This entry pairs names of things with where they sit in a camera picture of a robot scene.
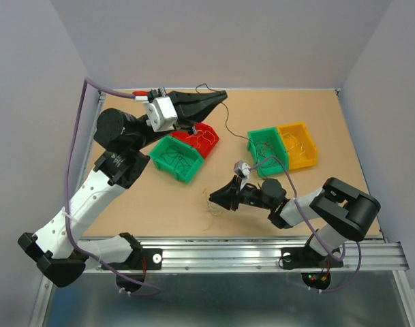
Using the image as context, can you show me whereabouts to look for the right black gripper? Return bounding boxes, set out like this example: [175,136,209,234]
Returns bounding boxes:
[208,174,273,211]

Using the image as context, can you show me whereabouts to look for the yellow wires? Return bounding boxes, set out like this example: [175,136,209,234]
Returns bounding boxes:
[185,129,217,148]

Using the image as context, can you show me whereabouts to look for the dark wires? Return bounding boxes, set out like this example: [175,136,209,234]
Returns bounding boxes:
[158,83,252,178]

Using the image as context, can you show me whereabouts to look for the brown wire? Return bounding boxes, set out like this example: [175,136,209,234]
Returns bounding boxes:
[255,136,286,178]

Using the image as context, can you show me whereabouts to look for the green plastic bin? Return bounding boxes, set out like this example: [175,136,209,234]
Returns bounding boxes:
[149,136,204,183]
[247,127,289,178]

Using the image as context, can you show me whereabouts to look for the white thin wire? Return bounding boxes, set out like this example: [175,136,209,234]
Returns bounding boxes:
[282,131,312,161]

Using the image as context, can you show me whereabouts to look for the yellow plastic bin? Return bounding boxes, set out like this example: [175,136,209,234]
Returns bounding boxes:
[277,122,318,170]

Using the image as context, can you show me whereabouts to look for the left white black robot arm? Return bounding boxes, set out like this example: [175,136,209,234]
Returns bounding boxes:
[18,88,228,287]

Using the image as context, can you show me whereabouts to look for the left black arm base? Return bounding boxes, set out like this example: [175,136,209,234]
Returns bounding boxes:
[101,232,163,270]

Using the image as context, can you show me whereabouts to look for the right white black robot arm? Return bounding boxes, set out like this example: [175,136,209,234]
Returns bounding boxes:
[209,176,381,266]

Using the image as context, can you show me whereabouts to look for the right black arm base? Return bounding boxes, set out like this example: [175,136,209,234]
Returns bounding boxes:
[278,236,343,270]

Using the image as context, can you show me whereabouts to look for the red plastic bin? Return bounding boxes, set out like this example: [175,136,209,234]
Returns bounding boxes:
[170,123,220,159]

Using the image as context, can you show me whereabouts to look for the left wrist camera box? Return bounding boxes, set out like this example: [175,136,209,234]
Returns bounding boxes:
[143,96,178,132]

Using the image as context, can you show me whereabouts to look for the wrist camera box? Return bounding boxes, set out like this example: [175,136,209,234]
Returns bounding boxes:
[233,160,251,190]
[143,96,178,132]

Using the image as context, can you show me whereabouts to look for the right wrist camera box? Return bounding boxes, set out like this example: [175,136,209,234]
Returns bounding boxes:
[233,160,251,190]

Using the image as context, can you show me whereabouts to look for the aluminium frame rail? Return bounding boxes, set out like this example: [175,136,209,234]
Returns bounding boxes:
[26,89,415,327]

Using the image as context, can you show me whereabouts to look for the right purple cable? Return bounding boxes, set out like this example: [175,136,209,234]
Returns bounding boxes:
[249,155,363,294]

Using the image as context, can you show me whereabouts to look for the purple cable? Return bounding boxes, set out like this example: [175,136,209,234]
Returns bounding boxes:
[63,76,162,298]
[249,155,363,294]

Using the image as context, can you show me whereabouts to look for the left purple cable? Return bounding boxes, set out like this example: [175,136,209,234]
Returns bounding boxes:
[63,76,162,298]

